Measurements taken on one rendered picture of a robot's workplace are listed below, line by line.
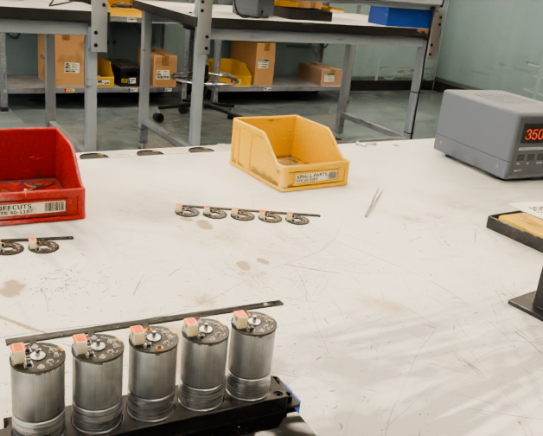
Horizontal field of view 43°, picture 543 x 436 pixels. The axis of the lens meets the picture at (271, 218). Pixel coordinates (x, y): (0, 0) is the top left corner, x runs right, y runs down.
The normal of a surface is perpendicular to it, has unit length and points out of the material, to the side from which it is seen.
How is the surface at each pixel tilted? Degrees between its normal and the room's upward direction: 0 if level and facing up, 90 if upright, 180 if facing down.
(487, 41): 90
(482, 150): 90
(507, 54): 90
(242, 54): 91
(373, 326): 0
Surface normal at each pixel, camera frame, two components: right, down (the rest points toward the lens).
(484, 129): -0.89, 0.07
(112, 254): 0.10, -0.93
